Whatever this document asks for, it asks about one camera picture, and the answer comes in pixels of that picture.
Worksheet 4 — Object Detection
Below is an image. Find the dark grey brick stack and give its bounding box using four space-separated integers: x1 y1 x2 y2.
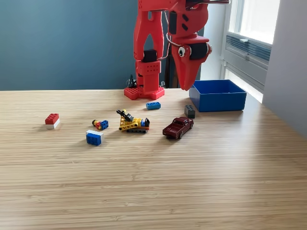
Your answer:
184 104 196 119

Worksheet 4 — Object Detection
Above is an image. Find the blue and white brick stack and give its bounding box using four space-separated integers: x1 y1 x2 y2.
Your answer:
85 129 104 146

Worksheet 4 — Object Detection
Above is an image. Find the blue plastic bin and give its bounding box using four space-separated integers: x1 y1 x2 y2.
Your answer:
189 79 248 113

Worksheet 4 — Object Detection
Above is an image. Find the dark folded chair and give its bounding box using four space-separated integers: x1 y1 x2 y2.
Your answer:
164 42 180 89

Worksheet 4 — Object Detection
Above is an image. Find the flat blue brick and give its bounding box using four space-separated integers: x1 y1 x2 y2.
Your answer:
146 102 162 111

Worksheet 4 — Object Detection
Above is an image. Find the dark red toy car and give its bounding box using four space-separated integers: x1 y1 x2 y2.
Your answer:
162 116 194 140

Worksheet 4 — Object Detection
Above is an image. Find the grey pleated window blind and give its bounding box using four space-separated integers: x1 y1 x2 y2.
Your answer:
225 33 272 63

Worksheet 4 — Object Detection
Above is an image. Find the small yellow toy digger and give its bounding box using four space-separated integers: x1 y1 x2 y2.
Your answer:
116 109 151 133

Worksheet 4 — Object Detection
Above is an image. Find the toy figure red blue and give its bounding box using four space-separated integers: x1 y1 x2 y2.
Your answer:
92 119 109 131

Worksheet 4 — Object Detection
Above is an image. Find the red and white brick stack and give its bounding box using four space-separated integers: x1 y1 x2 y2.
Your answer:
45 113 60 130

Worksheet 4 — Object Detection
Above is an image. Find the white window frame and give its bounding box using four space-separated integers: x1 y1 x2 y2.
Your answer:
219 0 281 104

